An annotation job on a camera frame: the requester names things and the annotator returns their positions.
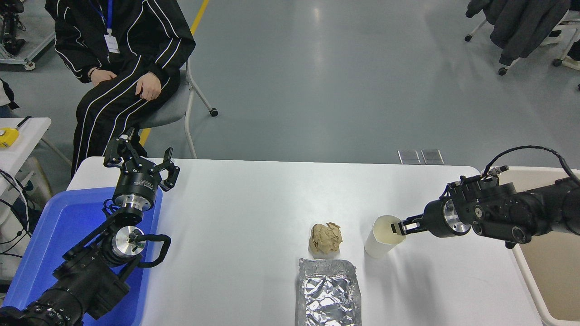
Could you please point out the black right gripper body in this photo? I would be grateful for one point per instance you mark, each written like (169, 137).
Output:
(434, 219)

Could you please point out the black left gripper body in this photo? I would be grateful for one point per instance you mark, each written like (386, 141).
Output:
(138, 183)

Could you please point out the white paper cup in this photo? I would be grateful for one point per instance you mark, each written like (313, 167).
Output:
(378, 246)

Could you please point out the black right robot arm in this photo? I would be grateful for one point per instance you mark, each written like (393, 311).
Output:
(512, 213)

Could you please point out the seated person's left hand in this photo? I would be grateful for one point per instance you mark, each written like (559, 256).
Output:
(149, 87)

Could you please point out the seated person's right hand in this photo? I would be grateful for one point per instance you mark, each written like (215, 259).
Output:
(103, 77)

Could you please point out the seated person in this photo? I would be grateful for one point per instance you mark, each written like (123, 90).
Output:
(108, 108)

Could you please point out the clear floor plate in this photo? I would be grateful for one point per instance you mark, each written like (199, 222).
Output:
(409, 157)

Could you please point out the grey wheeled chair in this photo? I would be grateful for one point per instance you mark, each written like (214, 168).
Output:
(174, 106)

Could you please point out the crumpled tan paper ball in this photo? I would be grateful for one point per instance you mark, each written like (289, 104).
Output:
(325, 238)

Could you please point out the white side table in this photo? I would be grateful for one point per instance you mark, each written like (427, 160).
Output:
(27, 140)

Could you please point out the blue plastic tray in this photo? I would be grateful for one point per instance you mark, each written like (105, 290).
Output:
(59, 226)

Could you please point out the silver foil tray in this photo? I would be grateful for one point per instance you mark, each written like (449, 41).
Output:
(328, 294)

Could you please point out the yellow handheld device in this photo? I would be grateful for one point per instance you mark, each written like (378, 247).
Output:
(8, 137)

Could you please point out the white id badge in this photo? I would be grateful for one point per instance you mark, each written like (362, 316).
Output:
(112, 44)

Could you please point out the black cloth item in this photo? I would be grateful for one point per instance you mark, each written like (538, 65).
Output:
(7, 95)

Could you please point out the large pale bin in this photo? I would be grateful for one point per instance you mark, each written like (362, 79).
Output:
(550, 276)

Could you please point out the metal equipment cart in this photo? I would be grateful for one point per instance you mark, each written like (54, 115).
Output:
(18, 40)

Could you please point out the dark hanging jacket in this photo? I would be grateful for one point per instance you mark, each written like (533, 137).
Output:
(521, 22)

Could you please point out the white wheeled chair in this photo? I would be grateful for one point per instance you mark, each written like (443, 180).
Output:
(568, 50)

